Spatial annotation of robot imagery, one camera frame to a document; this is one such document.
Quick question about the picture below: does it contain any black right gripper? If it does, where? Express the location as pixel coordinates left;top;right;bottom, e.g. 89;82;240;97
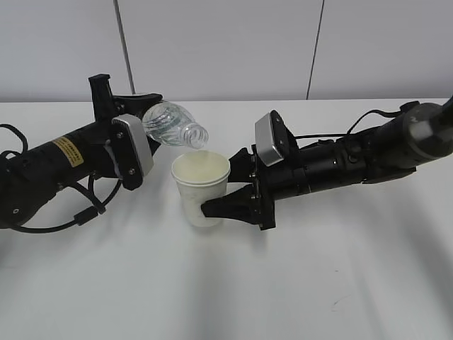
201;143;308;230

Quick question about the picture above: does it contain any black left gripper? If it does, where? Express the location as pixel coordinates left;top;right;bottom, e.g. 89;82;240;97
87;74;163;181

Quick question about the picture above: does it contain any white paper cup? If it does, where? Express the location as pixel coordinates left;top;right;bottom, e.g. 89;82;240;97
171;150;230;227

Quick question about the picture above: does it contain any clear plastic water bottle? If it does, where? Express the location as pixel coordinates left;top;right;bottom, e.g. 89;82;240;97
142;101;209;149

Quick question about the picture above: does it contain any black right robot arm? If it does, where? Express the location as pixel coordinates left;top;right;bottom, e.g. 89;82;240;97
201;101;452;230

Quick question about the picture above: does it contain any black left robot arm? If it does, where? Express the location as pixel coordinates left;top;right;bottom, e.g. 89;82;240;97
1;74;163;234

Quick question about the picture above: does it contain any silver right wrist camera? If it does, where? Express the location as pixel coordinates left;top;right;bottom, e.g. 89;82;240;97
254;110;290;166

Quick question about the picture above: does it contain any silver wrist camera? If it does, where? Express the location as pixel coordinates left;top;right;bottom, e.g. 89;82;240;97
254;110;290;166
110;114;154;191

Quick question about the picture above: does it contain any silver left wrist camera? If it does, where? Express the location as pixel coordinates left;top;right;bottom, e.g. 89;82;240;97
110;114;154;191

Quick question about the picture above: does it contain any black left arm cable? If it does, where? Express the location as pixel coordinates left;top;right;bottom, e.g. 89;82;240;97
0;123;123;234

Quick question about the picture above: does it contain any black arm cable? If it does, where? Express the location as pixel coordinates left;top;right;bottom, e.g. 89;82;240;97
0;123;123;234
293;101;420;141

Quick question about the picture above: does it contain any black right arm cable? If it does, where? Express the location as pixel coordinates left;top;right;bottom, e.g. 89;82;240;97
293;101;420;141

